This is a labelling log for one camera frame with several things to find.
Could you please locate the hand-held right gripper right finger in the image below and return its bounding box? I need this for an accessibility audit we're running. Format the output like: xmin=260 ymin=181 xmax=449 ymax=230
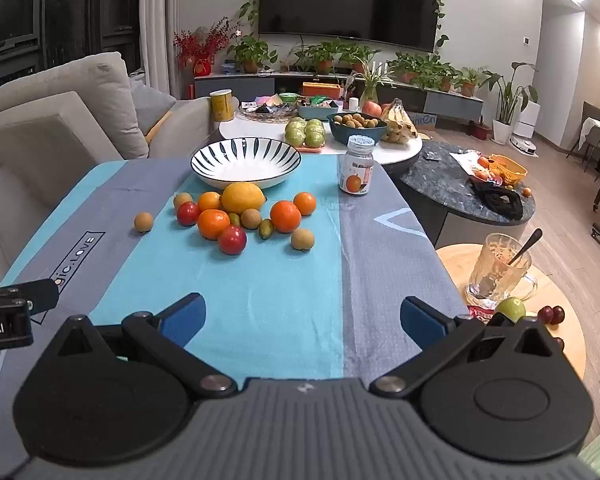
xmin=369 ymin=296 xmax=557 ymax=397

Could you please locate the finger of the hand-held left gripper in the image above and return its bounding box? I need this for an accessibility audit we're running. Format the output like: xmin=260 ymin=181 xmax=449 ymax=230
xmin=0 ymin=280 xmax=59 ymax=314

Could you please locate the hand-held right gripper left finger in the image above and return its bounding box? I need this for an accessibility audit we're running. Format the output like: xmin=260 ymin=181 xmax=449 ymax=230
xmin=54 ymin=292 xmax=237 ymax=396

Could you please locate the red plum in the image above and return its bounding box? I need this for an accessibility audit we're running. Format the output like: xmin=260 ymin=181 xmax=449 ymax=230
xmin=218 ymin=225 xmax=247 ymax=256

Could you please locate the red tomato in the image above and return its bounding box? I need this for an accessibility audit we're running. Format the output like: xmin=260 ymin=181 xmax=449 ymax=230
xmin=176 ymin=201 xmax=201 ymax=226

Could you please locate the yellow lemon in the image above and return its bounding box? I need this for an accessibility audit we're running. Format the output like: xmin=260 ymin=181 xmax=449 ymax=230
xmin=221 ymin=182 xmax=267 ymax=215

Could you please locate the white bowl with blue stripes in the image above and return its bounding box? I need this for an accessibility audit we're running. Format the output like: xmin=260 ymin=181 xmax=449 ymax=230
xmin=190 ymin=137 xmax=302 ymax=191

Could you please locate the red snack packet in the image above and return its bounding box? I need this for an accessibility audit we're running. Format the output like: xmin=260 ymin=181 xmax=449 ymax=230
xmin=466 ymin=305 xmax=496 ymax=325

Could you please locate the round wooden stool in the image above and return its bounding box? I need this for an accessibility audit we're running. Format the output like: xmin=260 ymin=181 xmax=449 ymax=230
xmin=436 ymin=243 xmax=587 ymax=411

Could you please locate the glass mug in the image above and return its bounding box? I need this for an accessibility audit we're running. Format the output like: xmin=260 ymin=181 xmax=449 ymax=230
xmin=464 ymin=232 xmax=538 ymax=311

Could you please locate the green round fruit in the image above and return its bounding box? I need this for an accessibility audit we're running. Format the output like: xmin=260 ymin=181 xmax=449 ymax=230
xmin=495 ymin=297 xmax=527 ymax=325

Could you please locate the metal spoon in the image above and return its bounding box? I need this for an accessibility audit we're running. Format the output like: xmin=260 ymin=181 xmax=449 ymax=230
xmin=507 ymin=228 xmax=543 ymax=267

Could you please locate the dark marble round table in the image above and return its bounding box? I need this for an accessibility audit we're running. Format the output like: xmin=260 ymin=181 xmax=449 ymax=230
xmin=387 ymin=140 xmax=537 ymax=248

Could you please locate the black cloth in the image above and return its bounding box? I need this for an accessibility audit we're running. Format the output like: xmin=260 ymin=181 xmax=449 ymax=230
xmin=472 ymin=180 xmax=525 ymax=221

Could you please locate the small dish of mixed fruit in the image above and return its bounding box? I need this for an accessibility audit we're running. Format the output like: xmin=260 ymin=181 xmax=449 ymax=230
xmin=467 ymin=156 xmax=503 ymax=186

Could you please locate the white paper sheet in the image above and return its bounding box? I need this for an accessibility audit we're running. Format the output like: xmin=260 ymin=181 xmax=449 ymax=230
xmin=450 ymin=150 xmax=486 ymax=181

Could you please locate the beige sofa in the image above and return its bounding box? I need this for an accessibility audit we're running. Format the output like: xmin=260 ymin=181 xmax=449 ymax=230
xmin=0 ymin=51 xmax=216 ymax=281

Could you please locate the clear jar white lid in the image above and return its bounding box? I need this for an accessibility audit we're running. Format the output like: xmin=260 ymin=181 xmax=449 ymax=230
xmin=338 ymin=135 xmax=376 ymax=197

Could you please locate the orange plastic basket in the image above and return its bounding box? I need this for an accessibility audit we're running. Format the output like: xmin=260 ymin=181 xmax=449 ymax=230
xmin=490 ymin=154 xmax=528 ymax=187

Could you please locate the dark blue bowl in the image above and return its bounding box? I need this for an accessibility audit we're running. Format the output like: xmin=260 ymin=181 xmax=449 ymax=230
xmin=327 ymin=112 xmax=390 ymax=145

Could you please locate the small floor plant red pot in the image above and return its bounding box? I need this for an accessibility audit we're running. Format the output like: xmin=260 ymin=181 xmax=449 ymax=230
xmin=467 ymin=115 xmax=492 ymax=140

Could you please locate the bunch of bananas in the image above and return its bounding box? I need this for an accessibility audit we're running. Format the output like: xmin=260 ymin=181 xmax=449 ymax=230
xmin=380 ymin=99 xmax=420 ymax=145

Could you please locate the white robot vacuum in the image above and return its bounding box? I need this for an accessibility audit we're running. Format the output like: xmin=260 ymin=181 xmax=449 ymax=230
xmin=509 ymin=134 xmax=543 ymax=155

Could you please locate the round white table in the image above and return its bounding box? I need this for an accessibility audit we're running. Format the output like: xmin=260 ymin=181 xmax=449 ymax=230
xmin=219 ymin=110 xmax=424 ymax=165

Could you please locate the pile of small longans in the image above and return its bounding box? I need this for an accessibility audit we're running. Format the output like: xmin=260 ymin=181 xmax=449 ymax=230
xmin=332 ymin=113 xmax=381 ymax=130

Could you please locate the large leafy plant white pot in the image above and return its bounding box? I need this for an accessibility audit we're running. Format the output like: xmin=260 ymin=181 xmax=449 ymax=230
xmin=482 ymin=62 xmax=538 ymax=146

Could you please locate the beige sofa cushion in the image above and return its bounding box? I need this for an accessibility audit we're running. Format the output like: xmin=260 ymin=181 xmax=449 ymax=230
xmin=0 ymin=51 xmax=150 ymax=160

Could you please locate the grey pillow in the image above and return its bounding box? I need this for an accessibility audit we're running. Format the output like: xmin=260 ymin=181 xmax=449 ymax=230
xmin=130 ymin=77 xmax=177 ymax=136

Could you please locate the yellow tin can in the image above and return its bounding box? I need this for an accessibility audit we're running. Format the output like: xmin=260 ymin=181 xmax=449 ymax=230
xmin=210 ymin=89 xmax=237 ymax=122

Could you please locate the pack of green apples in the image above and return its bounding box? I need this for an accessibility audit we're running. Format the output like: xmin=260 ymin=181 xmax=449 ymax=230
xmin=285 ymin=117 xmax=327 ymax=153

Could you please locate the glass plate with snacks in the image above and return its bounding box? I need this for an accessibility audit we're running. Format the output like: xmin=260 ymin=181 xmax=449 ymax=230
xmin=238 ymin=101 xmax=301 ymax=125

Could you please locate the white vacuum dock tower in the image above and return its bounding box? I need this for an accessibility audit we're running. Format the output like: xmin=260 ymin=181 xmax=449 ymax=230
xmin=517 ymin=101 xmax=540 ymax=137

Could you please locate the blue plastic basket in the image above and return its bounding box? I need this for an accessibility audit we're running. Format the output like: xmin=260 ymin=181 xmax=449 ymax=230
xmin=297 ymin=101 xmax=343 ymax=121

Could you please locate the glass vase with spider plant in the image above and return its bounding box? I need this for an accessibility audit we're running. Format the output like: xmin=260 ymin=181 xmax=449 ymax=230
xmin=352 ymin=62 xmax=396 ymax=106

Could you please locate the potted green plant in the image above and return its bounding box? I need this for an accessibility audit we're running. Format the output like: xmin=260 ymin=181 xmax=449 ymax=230
xmin=457 ymin=66 xmax=488 ymax=98
xmin=227 ymin=35 xmax=278 ymax=75
xmin=430 ymin=62 xmax=461 ymax=92
xmin=305 ymin=37 xmax=348 ymax=75
xmin=387 ymin=52 xmax=431 ymax=85
xmin=340 ymin=42 xmax=381 ymax=75

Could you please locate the grey television cabinet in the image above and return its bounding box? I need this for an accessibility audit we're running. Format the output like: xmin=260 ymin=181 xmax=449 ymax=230
xmin=194 ymin=71 xmax=485 ymax=121

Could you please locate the orange box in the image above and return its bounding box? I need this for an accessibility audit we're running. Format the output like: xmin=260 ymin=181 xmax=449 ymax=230
xmin=301 ymin=81 xmax=342 ymax=101

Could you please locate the grey dining chair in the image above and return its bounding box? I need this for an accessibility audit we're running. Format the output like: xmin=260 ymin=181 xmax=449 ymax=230
xmin=567 ymin=101 xmax=600 ymax=161

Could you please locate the red flower arrangement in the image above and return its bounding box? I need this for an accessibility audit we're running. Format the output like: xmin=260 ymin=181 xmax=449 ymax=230
xmin=173 ymin=17 xmax=231 ymax=77

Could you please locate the dark glass sliding door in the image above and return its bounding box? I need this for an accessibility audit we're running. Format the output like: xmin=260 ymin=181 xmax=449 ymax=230
xmin=0 ymin=0 xmax=143 ymax=91

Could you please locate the white curtain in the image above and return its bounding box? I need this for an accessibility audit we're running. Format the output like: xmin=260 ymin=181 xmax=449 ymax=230
xmin=140 ymin=0 xmax=181 ymax=101

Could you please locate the wall-mounted black television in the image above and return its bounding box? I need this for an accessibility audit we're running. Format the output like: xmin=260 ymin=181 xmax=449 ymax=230
xmin=257 ymin=0 xmax=443 ymax=53

